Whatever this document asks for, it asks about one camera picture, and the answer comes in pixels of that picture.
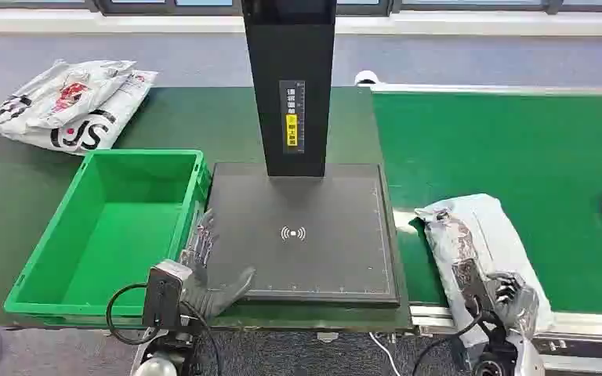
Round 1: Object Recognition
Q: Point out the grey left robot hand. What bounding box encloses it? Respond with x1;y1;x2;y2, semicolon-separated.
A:
179;208;257;319

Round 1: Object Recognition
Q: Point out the white parcel with grey print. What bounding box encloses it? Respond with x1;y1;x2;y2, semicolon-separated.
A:
415;193;557;349

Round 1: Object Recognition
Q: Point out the black parcel scanner stand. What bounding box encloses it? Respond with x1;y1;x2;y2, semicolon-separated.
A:
205;0;401;307

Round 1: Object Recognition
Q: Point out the green plastic crate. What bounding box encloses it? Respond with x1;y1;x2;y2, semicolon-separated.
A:
3;149;212;328

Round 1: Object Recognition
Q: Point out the dark green table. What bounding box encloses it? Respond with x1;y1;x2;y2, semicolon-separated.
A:
0;87;414;333

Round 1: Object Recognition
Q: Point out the white parcel with black letters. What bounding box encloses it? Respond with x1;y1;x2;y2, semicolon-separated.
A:
0;70;159;157

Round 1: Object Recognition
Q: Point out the white conveyor end cap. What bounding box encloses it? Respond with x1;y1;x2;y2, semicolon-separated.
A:
354;70;381;87

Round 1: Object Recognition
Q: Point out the green conveyor belt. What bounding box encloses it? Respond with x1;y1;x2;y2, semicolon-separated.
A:
372;92;602;316

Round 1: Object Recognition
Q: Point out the long black left arm cable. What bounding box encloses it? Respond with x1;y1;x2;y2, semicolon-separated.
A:
179;301;223;376

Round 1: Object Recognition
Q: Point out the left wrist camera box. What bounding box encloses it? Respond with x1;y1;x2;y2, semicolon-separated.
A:
142;259;194;329

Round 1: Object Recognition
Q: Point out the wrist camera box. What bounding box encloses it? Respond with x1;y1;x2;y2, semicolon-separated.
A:
451;258;494;317
142;259;194;329

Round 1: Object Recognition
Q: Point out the looped black left arm cable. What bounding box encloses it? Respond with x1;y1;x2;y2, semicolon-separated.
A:
105;282;150;347

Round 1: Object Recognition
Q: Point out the white cable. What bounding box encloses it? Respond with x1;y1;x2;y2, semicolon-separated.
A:
368;331;401;376

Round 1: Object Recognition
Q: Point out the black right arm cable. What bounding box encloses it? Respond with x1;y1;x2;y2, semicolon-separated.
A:
412;311;484;376

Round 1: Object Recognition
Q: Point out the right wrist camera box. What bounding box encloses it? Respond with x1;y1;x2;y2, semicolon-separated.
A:
451;258;494;317

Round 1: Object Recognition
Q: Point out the dark window frame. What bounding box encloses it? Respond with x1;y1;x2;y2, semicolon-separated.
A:
0;0;602;16

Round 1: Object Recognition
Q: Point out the aluminium conveyor frame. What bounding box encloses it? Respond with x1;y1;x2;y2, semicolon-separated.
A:
355;82;602;376

